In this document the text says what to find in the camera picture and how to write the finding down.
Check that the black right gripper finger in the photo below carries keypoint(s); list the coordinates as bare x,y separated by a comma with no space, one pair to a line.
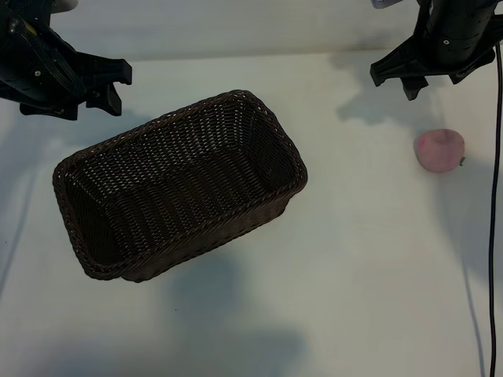
467,70
414,86

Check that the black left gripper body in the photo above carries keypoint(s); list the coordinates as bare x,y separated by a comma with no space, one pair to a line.
12,74

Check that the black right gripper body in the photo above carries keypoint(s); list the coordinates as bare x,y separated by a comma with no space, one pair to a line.
452,43

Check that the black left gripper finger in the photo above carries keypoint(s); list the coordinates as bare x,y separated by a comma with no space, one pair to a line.
108,98
51,111

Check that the pink peach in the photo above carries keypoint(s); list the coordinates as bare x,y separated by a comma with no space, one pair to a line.
440,151

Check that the dark brown woven basket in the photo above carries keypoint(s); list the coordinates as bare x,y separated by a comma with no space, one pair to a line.
177,188

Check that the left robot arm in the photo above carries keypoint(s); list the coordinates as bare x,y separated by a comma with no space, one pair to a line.
19,9

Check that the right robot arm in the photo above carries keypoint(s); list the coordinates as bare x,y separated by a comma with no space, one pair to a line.
456,8

